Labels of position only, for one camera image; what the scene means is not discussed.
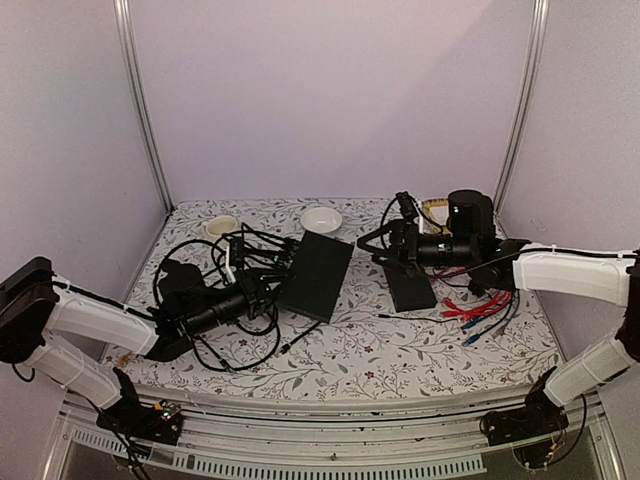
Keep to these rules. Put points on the black power adapter right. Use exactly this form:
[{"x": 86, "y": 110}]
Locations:
[{"x": 478, "y": 290}]

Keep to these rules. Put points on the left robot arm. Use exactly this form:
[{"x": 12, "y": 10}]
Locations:
[{"x": 36, "y": 305}]

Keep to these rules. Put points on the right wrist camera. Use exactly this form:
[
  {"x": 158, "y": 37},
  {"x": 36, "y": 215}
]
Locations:
[{"x": 406, "y": 206}]

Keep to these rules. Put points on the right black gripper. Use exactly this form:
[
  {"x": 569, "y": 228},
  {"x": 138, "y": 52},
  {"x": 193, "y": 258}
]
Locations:
[{"x": 400, "y": 231}]

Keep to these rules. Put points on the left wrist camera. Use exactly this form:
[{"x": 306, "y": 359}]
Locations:
[{"x": 234, "y": 260}]

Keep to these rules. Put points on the white small box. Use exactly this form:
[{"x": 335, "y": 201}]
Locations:
[{"x": 438, "y": 214}]

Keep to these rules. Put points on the front aluminium rail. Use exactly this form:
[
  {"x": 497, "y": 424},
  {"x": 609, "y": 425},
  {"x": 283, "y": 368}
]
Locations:
[{"x": 439, "y": 437}]

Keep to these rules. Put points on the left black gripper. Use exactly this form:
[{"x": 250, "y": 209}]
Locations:
[{"x": 258, "y": 298}]

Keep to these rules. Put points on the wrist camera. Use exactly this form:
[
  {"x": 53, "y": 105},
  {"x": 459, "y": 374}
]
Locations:
[
  {"x": 406, "y": 206},
  {"x": 234, "y": 260}
]

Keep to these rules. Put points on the cream ceramic mug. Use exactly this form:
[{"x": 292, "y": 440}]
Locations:
[{"x": 219, "y": 225}]

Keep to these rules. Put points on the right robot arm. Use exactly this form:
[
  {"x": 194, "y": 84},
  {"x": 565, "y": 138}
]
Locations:
[{"x": 468, "y": 243}]

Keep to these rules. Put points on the woven bamboo tray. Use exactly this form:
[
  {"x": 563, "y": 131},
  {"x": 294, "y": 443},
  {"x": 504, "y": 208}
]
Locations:
[{"x": 434, "y": 227}]

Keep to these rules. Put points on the black network switch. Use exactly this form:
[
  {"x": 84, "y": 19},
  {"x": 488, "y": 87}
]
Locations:
[
  {"x": 315, "y": 277},
  {"x": 409, "y": 293}
]

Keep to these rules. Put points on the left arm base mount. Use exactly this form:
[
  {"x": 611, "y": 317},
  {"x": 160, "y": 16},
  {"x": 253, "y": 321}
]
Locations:
[{"x": 161, "y": 423}]

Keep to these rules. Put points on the white ceramic bowl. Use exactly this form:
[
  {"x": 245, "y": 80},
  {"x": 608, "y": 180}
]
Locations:
[{"x": 321, "y": 220}]

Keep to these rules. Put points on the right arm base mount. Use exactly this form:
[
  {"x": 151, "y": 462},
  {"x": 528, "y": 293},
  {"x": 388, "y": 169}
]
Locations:
[{"x": 543, "y": 426}]

